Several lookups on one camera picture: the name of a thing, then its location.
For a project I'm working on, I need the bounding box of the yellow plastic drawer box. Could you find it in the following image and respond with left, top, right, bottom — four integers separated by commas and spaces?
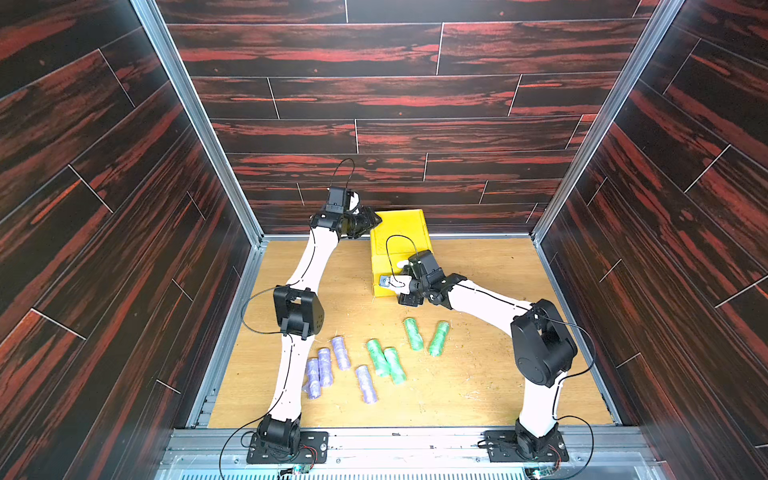
370, 209, 432, 298

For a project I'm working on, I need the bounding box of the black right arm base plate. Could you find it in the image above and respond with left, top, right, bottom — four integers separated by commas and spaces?
478, 425, 569, 463

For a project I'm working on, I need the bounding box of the purple trash bag roll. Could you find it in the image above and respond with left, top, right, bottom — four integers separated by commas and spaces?
331, 336, 351, 371
355, 365, 378, 404
302, 358, 322, 400
317, 347, 334, 388

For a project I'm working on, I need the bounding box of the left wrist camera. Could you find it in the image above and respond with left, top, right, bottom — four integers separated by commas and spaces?
324, 186, 350, 214

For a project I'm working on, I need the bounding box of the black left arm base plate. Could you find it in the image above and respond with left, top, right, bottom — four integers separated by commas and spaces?
246, 430, 329, 465

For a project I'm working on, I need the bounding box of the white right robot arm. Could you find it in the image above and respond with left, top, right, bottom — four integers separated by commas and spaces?
379, 250, 578, 461

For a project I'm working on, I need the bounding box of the green trash bag roll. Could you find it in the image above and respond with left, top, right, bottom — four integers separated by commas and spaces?
403, 317, 424, 351
428, 321, 451, 357
366, 339, 390, 377
383, 347, 407, 385

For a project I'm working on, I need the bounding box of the aluminium enclosure frame rail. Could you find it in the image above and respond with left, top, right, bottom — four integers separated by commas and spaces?
128, 0, 688, 480

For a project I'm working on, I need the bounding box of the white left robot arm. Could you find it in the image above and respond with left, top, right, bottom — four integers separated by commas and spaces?
256, 193, 381, 459

